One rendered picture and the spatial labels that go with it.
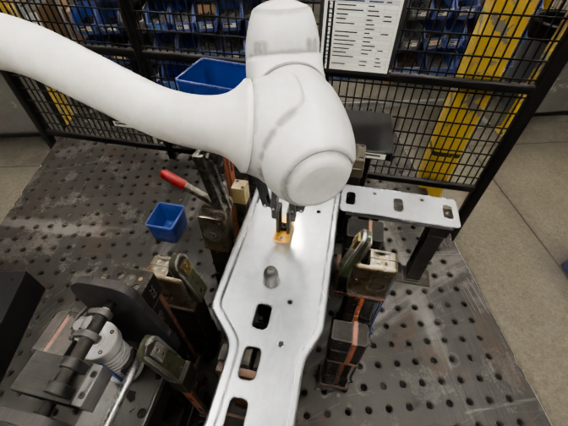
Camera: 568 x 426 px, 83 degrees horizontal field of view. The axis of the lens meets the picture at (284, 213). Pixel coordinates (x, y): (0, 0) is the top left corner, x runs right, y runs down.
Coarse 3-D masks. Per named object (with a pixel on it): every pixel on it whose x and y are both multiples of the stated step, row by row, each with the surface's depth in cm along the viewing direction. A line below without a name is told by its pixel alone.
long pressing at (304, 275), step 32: (256, 192) 85; (256, 224) 78; (320, 224) 78; (256, 256) 71; (288, 256) 71; (320, 256) 71; (224, 288) 66; (256, 288) 66; (288, 288) 66; (320, 288) 66; (224, 320) 61; (288, 320) 62; (320, 320) 62; (288, 352) 58; (224, 384) 54; (256, 384) 54; (288, 384) 54; (224, 416) 51; (256, 416) 51; (288, 416) 51
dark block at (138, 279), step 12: (120, 276) 55; (132, 276) 54; (144, 276) 54; (144, 288) 53; (156, 288) 57; (156, 300) 57; (156, 312) 59; (168, 312) 64; (168, 324) 65; (180, 336) 71; (180, 348) 72; (192, 348) 80; (192, 360) 81
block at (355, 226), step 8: (352, 224) 80; (360, 224) 80; (368, 224) 80; (376, 224) 80; (352, 232) 78; (376, 232) 78; (344, 240) 84; (376, 240) 77; (344, 248) 82; (376, 248) 79; (336, 272) 102; (336, 280) 100; (344, 280) 92; (336, 288) 97; (344, 288) 95; (336, 296) 98
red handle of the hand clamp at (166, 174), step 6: (162, 174) 68; (168, 174) 68; (174, 174) 69; (168, 180) 68; (174, 180) 68; (180, 180) 69; (180, 186) 69; (186, 186) 69; (192, 186) 70; (192, 192) 70; (198, 192) 70; (204, 192) 71; (198, 198) 71; (204, 198) 71; (210, 204) 72
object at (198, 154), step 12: (192, 156) 61; (204, 156) 62; (216, 156) 61; (204, 168) 63; (216, 168) 67; (204, 180) 65; (216, 180) 68; (216, 192) 67; (216, 204) 70; (228, 204) 73
